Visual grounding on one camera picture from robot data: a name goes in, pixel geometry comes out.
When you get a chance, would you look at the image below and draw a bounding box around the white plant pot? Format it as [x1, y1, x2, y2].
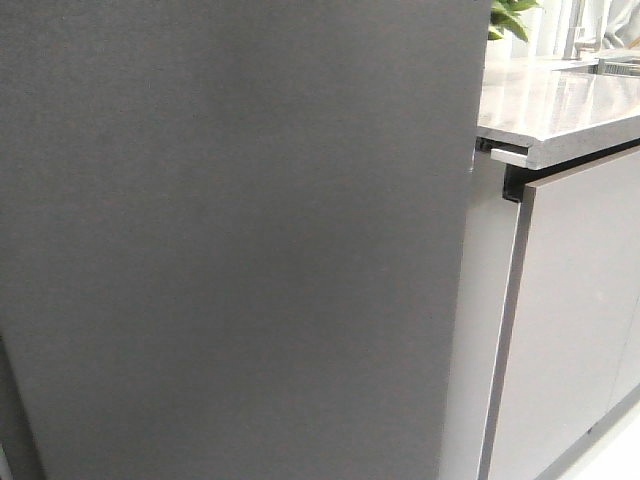
[485, 34, 513, 62]

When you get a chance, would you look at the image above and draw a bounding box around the steel sink basin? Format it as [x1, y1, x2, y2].
[549, 47, 640, 77]

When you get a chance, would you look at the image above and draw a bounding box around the right grey cabinet door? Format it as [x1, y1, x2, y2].
[609, 316, 639, 407]

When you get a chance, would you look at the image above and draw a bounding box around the grey kitchen counter cabinet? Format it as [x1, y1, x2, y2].
[438, 49, 639, 479]

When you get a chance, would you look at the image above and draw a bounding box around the left grey cabinet door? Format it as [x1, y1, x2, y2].
[480, 148, 639, 479]

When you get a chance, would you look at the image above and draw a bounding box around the green potted plant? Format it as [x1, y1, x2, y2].
[487, 0, 542, 43]

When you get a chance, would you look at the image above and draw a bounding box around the steel sink faucet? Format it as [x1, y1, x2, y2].
[562, 0, 604, 60]

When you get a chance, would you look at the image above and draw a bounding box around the grey cabinet door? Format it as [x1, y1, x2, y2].
[480, 148, 639, 479]
[609, 316, 639, 407]

